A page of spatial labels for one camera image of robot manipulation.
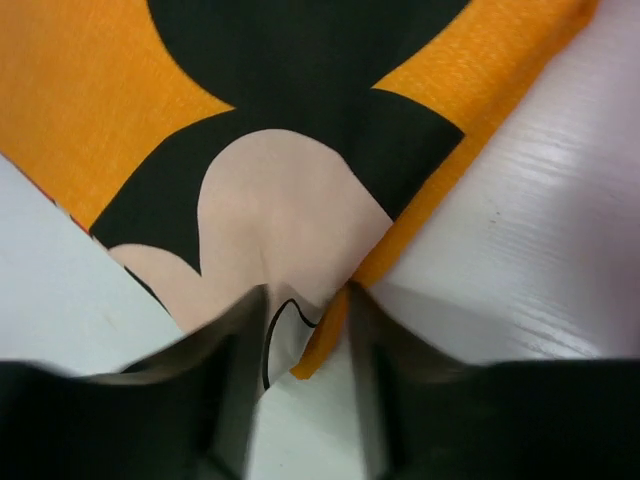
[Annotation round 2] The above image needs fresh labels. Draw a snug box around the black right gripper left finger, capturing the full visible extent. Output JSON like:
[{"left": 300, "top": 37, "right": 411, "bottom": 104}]
[{"left": 1, "top": 286, "right": 269, "bottom": 479}]

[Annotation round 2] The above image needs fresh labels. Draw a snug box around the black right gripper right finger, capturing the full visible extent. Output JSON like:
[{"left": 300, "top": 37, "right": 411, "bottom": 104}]
[{"left": 346, "top": 282, "right": 639, "bottom": 479}]

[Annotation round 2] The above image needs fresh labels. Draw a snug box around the orange cartoon mouse cloth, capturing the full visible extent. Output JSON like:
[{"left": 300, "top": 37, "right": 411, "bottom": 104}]
[{"left": 1, "top": 1, "right": 597, "bottom": 388}]

